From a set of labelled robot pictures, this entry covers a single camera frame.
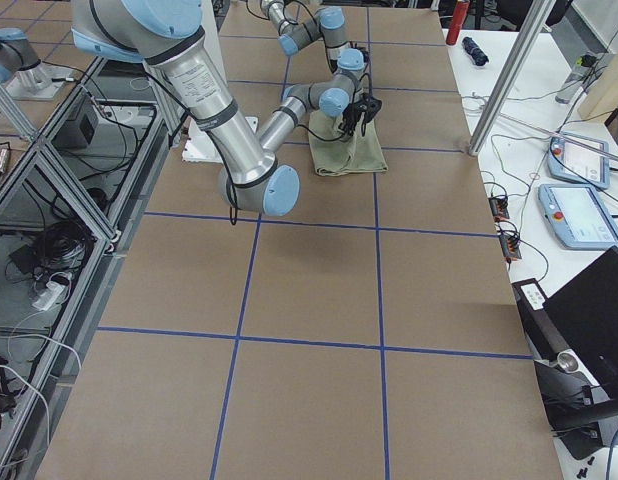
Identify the near teach pendant tablet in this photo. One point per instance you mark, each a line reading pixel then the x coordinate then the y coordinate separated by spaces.
pixel 577 216

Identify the teach pendant tablet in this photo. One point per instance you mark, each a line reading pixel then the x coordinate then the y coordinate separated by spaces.
pixel 577 216
pixel 573 163

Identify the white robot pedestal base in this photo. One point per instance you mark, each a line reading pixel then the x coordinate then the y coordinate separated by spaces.
pixel 200 146

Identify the red bottle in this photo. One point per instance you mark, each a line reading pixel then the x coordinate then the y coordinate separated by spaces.
pixel 458 18

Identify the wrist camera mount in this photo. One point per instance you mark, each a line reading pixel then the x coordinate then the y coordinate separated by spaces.
pixel 370 108

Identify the black monitor box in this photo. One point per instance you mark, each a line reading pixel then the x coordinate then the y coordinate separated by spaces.
pixel 574 334

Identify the aluminium frame post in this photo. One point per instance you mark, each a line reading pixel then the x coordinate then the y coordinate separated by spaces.
pixel 525 40

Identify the orange electronics board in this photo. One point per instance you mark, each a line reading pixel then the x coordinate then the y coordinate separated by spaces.
pixel 499 208

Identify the olive green long-sleeve shirt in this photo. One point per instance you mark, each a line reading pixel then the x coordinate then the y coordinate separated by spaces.
pixel 349 155

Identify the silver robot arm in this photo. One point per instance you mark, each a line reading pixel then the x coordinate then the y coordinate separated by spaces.
pixel 327 25
pixel 169 36

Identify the far teach pendant tablet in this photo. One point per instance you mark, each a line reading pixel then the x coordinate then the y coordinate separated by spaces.
pixel 573 163

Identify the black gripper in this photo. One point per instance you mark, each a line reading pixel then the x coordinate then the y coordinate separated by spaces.
pixel 352 112

